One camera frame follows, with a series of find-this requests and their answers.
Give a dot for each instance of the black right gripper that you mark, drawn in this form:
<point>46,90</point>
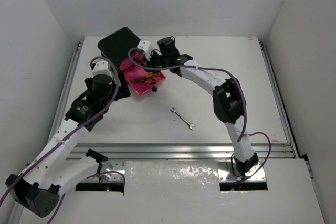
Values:
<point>150,63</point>

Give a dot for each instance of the yellow needle-nose pliers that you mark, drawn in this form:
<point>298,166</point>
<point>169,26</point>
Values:
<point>141,80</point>

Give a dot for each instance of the silver wrench lower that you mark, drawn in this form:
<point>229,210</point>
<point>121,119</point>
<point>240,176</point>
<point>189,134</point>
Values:
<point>191,126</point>

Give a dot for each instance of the black drawer cabinet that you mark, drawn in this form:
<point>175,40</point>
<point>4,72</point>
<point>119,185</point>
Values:
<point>115,47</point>

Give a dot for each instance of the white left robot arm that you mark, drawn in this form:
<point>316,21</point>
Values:
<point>41,184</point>

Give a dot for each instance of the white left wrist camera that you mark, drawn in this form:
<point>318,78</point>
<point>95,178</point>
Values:
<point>101,67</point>

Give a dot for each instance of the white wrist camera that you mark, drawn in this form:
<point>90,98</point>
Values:
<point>146,47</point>
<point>101,67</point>

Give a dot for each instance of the pink drawer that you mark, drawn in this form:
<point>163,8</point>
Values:
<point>128,63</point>
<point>141,89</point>

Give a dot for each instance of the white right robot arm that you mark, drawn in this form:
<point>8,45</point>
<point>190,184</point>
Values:
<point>229,104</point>

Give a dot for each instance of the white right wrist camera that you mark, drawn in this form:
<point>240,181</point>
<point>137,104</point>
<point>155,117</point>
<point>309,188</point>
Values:
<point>146,47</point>

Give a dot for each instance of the aluminium rail frame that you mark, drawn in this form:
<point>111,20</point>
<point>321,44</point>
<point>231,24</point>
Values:
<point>145,128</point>

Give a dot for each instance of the yellow cutting pliers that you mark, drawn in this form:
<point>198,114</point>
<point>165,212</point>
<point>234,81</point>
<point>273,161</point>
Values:
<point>152,77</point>

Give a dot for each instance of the pink top drawer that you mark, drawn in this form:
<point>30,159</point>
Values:
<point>128,63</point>

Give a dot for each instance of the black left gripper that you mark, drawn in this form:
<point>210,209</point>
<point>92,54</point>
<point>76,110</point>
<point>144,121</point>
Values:
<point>123,85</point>

